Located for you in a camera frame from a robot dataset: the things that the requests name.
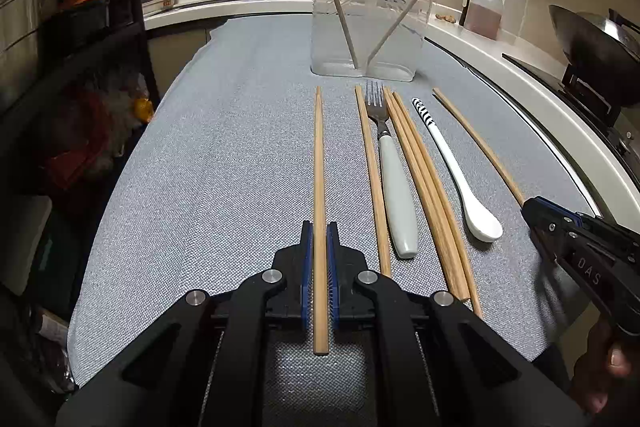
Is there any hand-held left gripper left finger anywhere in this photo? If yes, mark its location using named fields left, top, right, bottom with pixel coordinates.
left=55, top=221, right=315, bottom=427

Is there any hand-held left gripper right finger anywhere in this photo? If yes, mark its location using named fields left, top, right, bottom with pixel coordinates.
left=326, top=222, right=588, bottom=427

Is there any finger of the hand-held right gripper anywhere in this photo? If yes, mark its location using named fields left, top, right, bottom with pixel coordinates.
left=521, top=196, right=586, bottom=258

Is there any white spoon with striped handle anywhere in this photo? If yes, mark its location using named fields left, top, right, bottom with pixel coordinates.
left=411, top=97, right=504, bottom=243

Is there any grey-handled metal fork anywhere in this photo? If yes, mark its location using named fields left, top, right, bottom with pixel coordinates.
left=365, top=81, right=419, bottom=260

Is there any clear plastic container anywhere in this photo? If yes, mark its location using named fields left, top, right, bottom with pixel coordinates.
left=310, top=0, right=441, bottom=82

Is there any person's right hand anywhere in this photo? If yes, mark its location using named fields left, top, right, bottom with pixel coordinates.
left=572, top=320, right=633, bottom=409

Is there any black gas stove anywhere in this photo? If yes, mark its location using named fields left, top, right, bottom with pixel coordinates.
left=502, top=52, right=640, bottom=142

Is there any black wok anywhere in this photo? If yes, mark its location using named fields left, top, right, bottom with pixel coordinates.
left=548, top=4, right=640, bottom=75

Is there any cooking oil jug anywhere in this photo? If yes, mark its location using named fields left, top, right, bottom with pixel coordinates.
left=465, top=0, right=504, bottom=40

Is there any black pot with orange lid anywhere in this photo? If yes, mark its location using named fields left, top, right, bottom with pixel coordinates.
left=60, top=0, right=111, bottom=42

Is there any large steel container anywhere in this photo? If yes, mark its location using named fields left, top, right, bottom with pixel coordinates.
left=0, top=0, right=43, bottom=98

